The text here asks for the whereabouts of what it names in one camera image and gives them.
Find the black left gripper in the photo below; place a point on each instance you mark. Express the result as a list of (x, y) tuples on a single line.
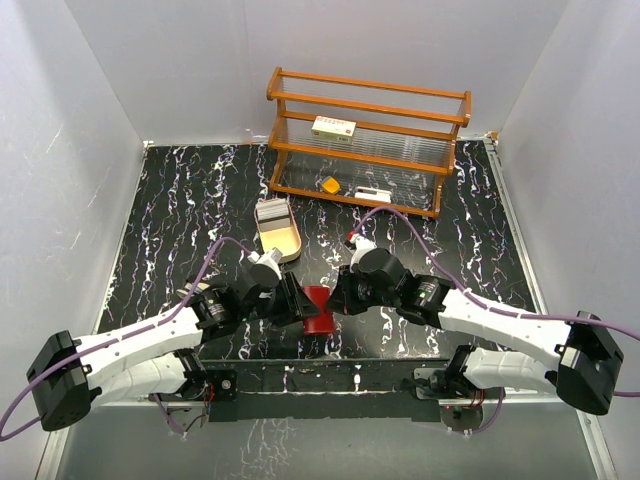
[(296, 305)]

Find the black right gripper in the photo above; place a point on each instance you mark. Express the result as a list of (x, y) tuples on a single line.
[(339, 299)]

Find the red card holder wallet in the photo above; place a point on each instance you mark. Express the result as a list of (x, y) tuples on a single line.
[(322, 323)]

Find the beige oval card tray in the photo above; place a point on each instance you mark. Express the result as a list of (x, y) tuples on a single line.
[(281, 234)]

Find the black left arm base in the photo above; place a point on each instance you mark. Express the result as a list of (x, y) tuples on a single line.
[(215, 390)]

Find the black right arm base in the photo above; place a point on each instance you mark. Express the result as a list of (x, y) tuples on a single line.
[(450, 384)]

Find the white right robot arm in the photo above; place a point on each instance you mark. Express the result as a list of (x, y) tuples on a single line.
[(578, 360)]

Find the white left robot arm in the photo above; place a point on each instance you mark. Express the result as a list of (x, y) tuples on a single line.
[(71, 376)]

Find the beige grey stapler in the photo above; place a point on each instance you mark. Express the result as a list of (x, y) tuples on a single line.
[(190, 289)]

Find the white stapler on shelf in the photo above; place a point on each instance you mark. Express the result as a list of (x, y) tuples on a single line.
[(372, 194)]

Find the orange yellow small block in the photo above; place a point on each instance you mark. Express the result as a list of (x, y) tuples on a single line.
[(330, 185)]

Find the orange wooden shelf rack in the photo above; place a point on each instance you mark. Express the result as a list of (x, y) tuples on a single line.
[(404, 142)]

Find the white red medicine box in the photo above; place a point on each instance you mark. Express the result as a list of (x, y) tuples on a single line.
[(333, 129)]

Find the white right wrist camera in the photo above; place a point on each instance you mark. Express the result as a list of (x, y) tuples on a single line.
[(359, 245)]

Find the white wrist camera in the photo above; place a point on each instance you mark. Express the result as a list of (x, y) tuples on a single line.
[(270, 259), (359, 245)]

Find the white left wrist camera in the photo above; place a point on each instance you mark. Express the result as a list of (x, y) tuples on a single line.
[(270, 259)]

